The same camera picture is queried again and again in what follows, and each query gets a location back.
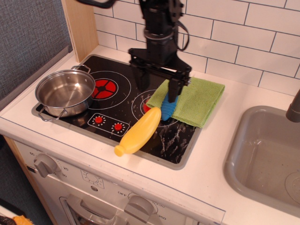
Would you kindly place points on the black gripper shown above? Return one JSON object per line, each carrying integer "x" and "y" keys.
{"x": 160, "y": 59}

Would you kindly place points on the blue handled metal fork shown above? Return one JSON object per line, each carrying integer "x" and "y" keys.
{"x": 178, "y": 109}

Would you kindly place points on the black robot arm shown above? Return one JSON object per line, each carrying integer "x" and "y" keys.
{"x": 162, "y": 20}

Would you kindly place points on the black toy stovetop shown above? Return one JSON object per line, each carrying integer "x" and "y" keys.
{"x": 117, "y": 105}

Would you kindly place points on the green folded cloth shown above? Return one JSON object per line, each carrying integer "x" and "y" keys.
{"x": 204, "y": 97}

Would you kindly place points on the yellow plastic banana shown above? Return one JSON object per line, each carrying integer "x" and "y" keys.
{"x": 139, "y": 134}

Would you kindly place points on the stainless steel pot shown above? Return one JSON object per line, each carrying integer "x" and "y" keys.
{"x": 65, "y": 93}

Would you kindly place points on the grey right oven knob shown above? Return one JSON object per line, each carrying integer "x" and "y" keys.
{"x": 139, "y": 208}

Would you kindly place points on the grey oven knob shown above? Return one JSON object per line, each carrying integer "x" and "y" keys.
{"x": 139, "y": 208}
{"x": 45, "y": 165}

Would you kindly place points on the grey plastic sink basin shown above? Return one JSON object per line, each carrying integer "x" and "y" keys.
{"x": 263, "y": 162}

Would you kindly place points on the grey faucet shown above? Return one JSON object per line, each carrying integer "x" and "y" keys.
{"x": 293, "y": 112}

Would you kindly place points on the grey left oven knob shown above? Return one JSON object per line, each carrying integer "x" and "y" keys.
{"x": 45, "y": 165}

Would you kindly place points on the orange fuzzy object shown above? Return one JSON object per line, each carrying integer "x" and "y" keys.
{"x": 22, "y": 220}

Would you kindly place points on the grey oven door handle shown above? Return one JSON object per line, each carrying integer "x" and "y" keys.
{"x": 90, "y": 211}

